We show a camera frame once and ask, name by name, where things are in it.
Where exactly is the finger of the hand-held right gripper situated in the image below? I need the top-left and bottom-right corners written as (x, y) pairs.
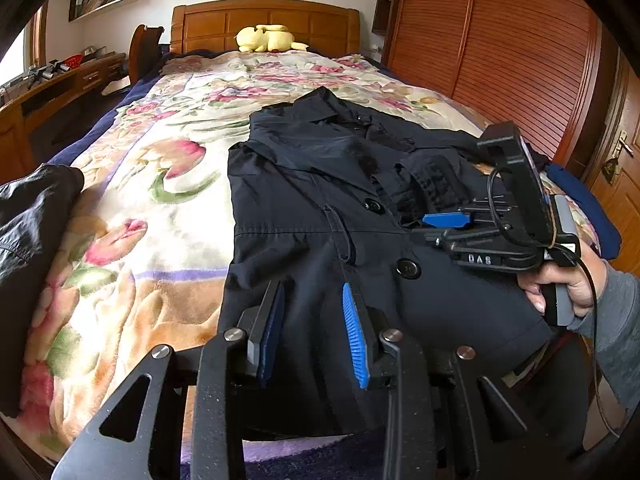
top-left (409, 228), bottom-right (475, 262)
top-left (421, 204), bottom-right (476, 232)

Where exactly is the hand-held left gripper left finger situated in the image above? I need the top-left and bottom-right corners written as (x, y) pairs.
top-left (50, 279), bottom-right (287, 480)

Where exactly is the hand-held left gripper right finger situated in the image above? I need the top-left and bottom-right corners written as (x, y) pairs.
top-left (341, 282), bottom-right (566, 480)

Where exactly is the black coat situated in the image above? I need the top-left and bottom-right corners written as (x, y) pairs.
top-left (219, 86), bottom-right (557, 437)

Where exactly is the person's right forearm grey sleeve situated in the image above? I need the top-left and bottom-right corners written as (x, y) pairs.
top-left (572, 259), bottom-right (640, 411)

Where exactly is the person's right hand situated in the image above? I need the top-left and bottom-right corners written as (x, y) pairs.
top-left (517, 247), bottom-right (609, 318)

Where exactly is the blue cloth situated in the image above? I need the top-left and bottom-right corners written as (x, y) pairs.
top-left (542, 161), bottom-right (622, 262)

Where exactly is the wooden door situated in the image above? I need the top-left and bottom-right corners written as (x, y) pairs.
top-left (580, 47), bottom-right (640, 281)

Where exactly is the wooden slatted wardrobe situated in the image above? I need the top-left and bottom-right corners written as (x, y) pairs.
top-left (386, 0), bottom-right (605, 163)

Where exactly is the floral blanket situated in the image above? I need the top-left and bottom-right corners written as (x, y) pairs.
top-left (0, 50), bottom-right (603, 480)

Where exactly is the person's dark trouser leg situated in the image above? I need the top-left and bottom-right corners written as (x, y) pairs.
top-left (500, 330), bottom-right (601, 480)

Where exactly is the yellow plush toy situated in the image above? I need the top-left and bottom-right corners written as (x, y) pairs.
top-left (236, 23), bottom-right (310, 54)

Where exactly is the wooden bed headboard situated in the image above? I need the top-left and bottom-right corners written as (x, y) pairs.
top-left (171, 0), bottom-right (362, 57)

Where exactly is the wooden chair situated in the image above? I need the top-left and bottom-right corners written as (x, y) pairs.
top-left (128, 24), bottom-right (165, 87)

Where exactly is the wooden desk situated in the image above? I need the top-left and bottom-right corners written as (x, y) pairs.
top-left (0, 52), bottom-right (128, 183)

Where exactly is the brass door handle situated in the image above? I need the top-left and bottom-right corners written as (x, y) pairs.
top-left (601, 130), bottom-right (632, 184)

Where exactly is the black cable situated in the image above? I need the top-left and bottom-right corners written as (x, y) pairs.
top-left (486, 165), bottom-right (623, 438)

